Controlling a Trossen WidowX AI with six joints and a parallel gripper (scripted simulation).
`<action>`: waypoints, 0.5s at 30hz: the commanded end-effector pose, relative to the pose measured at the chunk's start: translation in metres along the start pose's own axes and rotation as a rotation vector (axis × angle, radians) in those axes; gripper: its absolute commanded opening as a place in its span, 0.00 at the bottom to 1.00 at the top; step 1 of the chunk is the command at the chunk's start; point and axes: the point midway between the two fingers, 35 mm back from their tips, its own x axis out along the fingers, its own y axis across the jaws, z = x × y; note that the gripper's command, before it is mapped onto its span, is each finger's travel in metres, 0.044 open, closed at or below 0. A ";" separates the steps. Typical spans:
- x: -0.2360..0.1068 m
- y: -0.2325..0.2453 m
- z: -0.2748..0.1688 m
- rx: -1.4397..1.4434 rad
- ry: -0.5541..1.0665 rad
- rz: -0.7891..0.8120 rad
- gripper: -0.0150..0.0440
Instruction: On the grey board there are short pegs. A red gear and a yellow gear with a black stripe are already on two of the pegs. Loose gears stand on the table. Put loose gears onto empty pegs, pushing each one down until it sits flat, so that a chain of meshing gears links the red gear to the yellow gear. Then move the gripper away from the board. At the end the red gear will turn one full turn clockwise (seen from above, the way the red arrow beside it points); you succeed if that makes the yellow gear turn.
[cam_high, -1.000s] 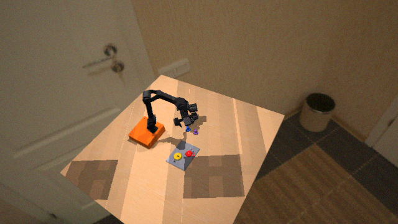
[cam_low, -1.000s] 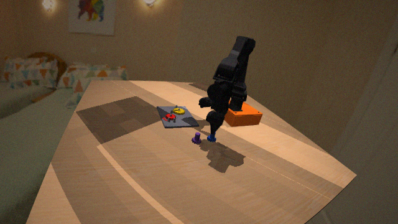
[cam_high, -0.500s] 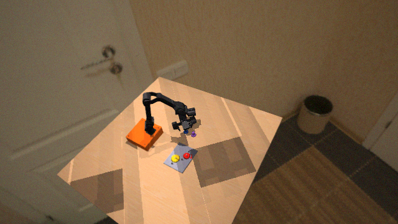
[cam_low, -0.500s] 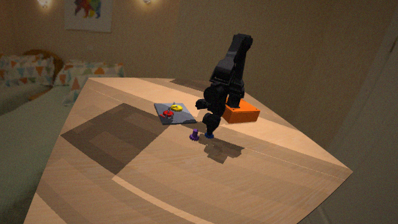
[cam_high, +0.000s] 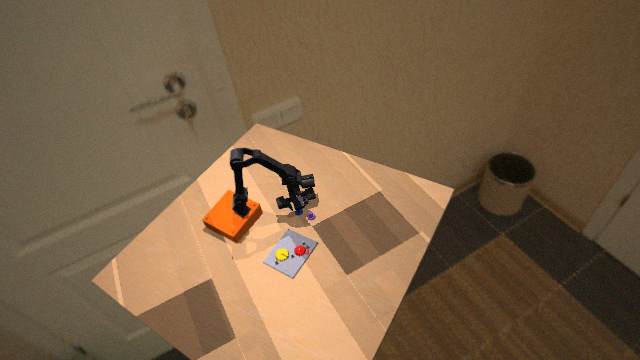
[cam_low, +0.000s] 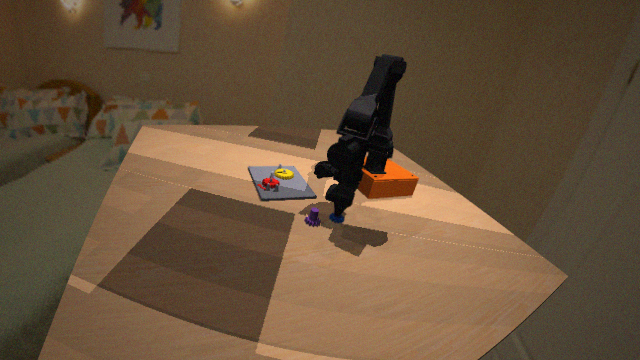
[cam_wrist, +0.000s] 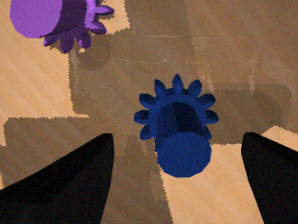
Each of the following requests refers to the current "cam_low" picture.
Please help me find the red gear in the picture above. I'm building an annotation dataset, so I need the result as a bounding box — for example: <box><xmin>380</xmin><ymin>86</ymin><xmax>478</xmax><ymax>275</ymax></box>
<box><xmin>262</xmin><ymin>178</ymin><xmax>279</xmax><ymax>189</ymax></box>

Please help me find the dark blue gear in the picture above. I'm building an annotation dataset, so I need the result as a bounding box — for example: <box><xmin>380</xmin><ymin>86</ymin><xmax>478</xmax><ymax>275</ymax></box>
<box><xmin>329</xmin><ymin>213</ymin><xmax>345</xmax><ymax>223</ymax></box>

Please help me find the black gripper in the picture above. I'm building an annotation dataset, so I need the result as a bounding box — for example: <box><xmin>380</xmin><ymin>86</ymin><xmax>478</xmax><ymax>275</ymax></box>
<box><xmin>325</xmin><ymin>161</ymin><xmax>364</xmax><ymax>217</ymax></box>

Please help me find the purple gear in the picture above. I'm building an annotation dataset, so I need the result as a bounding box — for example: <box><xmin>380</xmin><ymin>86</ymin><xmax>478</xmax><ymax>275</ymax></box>
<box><xmin>304</xmin><ymin>208</ymin><xmax>321</xmax><ymax>226</ymax></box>

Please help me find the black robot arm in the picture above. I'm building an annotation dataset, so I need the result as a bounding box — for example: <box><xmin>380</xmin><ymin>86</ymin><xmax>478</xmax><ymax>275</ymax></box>
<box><xmin>314</xmin><ymin>54</ymin><xmax>407</xmax><ymax>181</ymax></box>

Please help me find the yellow gear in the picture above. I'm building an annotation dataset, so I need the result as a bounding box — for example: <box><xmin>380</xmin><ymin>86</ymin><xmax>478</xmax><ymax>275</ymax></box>
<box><xmin>275</xmin><ymin>168</ymin><xmax>294</xmax><ymax>180</ymax></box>

